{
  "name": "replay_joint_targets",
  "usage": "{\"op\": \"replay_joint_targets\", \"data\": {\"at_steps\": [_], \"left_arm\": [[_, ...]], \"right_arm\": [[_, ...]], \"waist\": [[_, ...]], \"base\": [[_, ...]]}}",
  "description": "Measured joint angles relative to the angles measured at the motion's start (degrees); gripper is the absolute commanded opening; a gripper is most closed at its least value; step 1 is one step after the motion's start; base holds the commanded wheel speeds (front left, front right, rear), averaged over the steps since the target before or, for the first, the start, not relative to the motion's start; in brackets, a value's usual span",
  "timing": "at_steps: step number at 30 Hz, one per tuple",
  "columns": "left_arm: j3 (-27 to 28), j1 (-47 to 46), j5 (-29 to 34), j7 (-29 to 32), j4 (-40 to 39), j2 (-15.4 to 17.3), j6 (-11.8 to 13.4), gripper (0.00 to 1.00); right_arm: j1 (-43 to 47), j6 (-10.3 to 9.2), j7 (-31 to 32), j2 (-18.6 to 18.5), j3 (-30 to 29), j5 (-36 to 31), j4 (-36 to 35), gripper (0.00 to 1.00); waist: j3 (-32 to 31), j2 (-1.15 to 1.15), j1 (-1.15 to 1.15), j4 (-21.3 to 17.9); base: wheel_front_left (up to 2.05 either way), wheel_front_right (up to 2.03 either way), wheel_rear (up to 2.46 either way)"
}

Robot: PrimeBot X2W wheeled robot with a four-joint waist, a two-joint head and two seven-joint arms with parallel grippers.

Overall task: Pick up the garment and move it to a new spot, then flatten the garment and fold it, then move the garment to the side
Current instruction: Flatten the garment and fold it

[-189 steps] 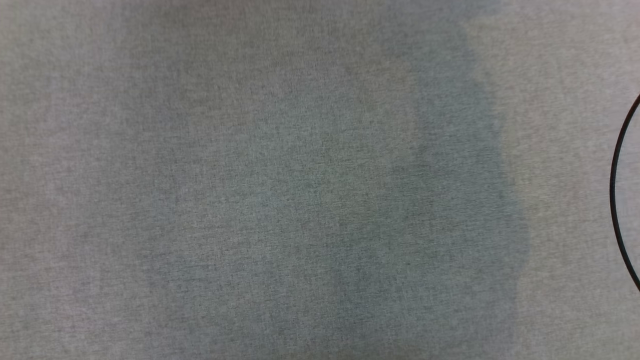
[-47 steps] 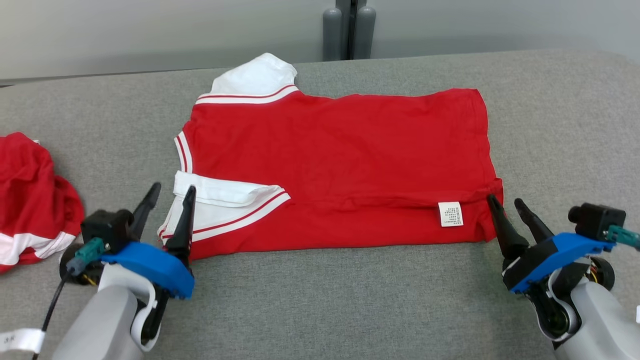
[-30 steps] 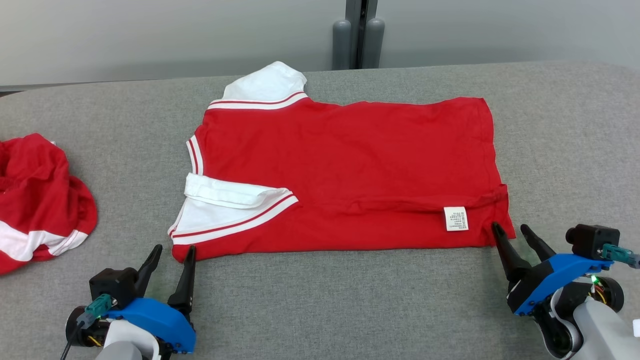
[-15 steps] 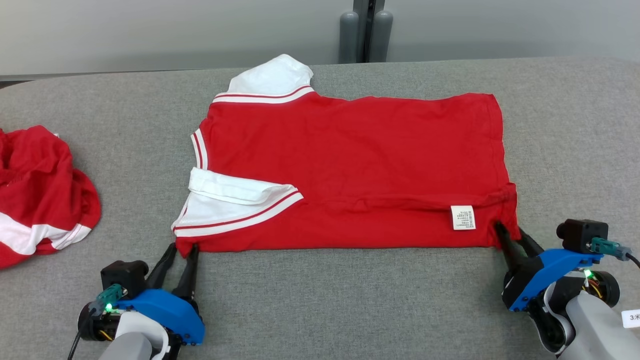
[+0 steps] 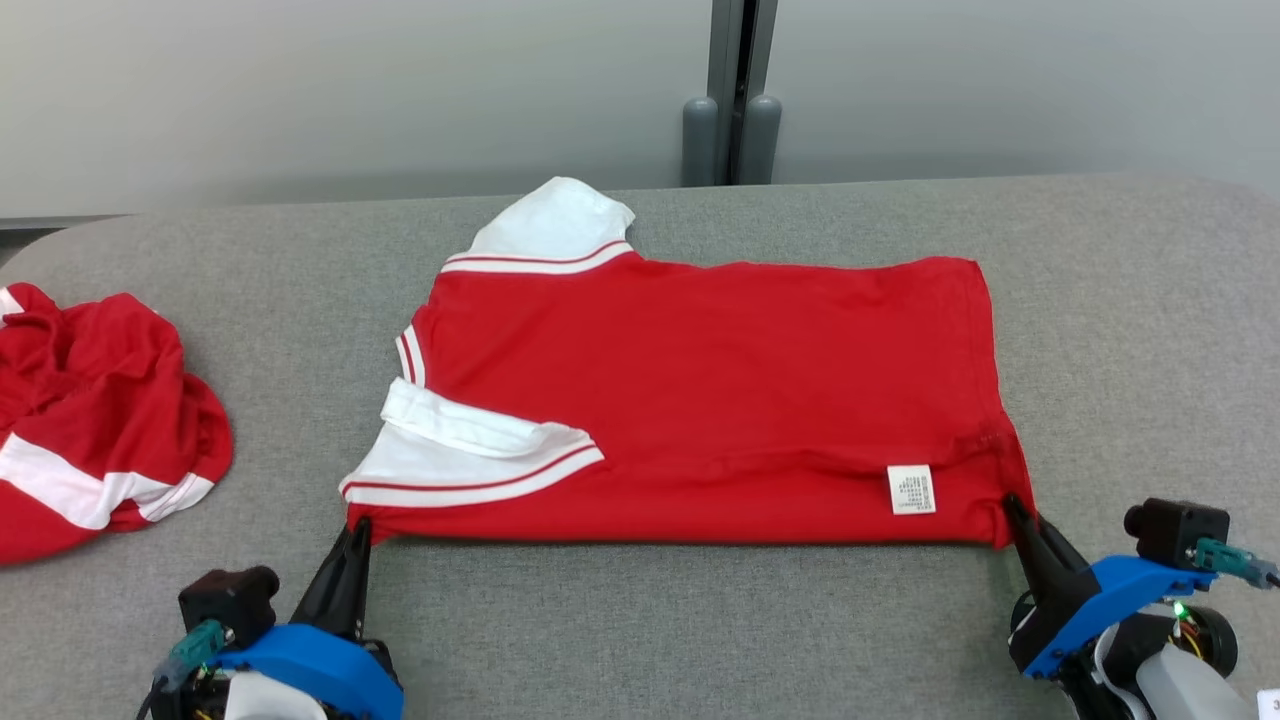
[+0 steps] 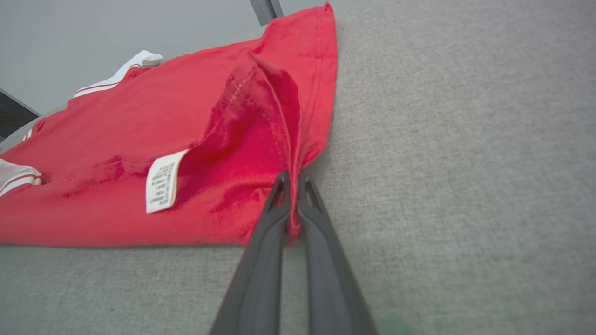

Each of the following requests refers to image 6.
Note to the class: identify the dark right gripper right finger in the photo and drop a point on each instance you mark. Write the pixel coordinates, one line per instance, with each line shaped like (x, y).
(330, 288)

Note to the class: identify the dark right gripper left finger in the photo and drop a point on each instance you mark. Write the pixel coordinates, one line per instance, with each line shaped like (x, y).
(260, 279)

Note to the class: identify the red jersey with number print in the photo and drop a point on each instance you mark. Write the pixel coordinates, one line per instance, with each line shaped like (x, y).
(116, 139)

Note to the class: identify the dark panel behind partition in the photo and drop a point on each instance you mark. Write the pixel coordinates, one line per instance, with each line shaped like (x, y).
(11, 116)

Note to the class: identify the grey partition post with feet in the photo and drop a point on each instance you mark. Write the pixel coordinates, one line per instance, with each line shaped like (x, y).
(266, 9)

